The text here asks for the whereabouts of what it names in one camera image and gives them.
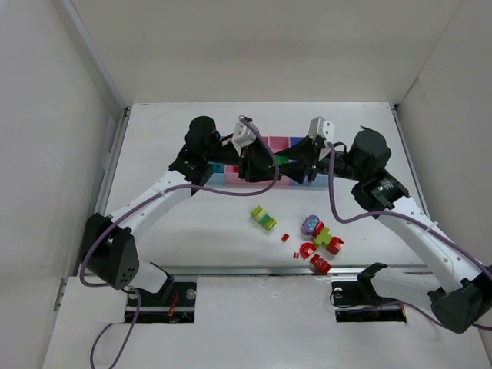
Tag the right light blue bin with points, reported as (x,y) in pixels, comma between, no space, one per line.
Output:
(321,181)

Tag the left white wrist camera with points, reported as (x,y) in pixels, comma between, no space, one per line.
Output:
(242,137)

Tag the teal lego brick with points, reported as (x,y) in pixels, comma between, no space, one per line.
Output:
(218,168)

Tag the left light blue bin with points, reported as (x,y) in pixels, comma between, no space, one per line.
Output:
(217,179)

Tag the green lime lego pair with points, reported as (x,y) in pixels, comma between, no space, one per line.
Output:
(282,160)

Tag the lime red lego cluster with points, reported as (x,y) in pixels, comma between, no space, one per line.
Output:
(323,239)

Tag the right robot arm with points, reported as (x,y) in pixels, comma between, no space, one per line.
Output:
(460,293)

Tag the red arch lego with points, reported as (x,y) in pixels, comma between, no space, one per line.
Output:
(307,249)

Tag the purple paw lego piece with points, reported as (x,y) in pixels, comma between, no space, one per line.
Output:
(310,224)

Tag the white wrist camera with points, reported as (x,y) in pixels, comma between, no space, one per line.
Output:
(242,137)
(320,127)

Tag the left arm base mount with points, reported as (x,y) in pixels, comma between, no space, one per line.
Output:
(175,305)

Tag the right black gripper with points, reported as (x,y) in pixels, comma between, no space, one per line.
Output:
(310,162)

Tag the metal table rail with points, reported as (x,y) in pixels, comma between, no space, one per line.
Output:
(295,270)

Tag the small pink bin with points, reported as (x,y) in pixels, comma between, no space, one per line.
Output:
(278,143)

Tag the light blue bin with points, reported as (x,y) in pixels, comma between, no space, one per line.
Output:
(217,179)
(321,181)

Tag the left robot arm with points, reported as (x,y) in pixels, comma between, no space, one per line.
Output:
(109,255)

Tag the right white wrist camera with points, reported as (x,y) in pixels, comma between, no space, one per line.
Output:
(320,127)

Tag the red printed lego brick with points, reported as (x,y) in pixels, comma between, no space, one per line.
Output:
(320,265)

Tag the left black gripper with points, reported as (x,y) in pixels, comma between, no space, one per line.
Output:
(246,165)

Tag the lime green lego stack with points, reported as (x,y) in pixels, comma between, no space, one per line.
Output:
(261,216)

